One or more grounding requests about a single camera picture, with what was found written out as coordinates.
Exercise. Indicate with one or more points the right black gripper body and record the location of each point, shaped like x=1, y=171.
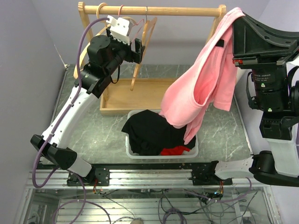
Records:
x=272, y=86

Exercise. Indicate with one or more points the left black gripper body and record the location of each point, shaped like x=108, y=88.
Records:
x=120, y=52

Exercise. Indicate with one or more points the pink wire hanger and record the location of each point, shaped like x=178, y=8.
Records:
x=133, y=23

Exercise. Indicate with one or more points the light wooden hanger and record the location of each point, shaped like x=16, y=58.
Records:
x=86, y=42

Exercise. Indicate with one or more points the pink t shirt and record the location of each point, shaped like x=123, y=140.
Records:
x=211, y=79

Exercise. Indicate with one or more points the black printed t shirt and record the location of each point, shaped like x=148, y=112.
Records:
x=149, y=133

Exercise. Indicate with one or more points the red t shirt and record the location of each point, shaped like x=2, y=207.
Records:
x=178, y=150

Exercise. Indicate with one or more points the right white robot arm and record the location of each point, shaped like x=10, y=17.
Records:
x=280, y=165

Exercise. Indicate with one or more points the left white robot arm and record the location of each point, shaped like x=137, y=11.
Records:
x=53, y=142

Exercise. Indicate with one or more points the wooden clothes rack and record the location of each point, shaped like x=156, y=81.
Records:
x=142, y=93

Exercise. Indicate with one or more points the white plastic basket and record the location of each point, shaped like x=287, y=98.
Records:
x=163, y=154

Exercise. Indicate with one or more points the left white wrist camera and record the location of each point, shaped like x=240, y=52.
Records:
x=119, y=29

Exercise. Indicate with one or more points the aluminium mounting rail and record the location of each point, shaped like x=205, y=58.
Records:
x=133, y=179

